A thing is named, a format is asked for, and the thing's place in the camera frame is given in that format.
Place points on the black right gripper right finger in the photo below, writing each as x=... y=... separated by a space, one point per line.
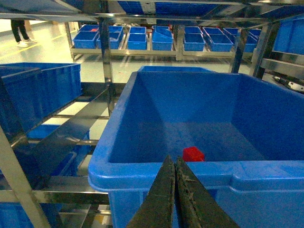
x=198 y=209

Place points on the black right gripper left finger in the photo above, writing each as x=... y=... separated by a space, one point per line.
x=156 y=210

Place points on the red toy block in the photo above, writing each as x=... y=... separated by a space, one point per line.
x=193 y=154

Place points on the large blue bin upper right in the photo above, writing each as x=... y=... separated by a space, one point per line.
x=250 y=131

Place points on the large blue bin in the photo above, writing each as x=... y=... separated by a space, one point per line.
x=20 y=103
x=250 y=131

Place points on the blue bin behind right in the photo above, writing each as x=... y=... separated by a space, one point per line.
x=173 y=69

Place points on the blue bin behind left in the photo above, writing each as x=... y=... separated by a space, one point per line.
x=58 y=83

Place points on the large blue bin upper left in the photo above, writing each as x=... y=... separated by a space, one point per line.
x=20 y=103

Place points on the stainless steel rack frame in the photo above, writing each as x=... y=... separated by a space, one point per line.
x=48 y=164

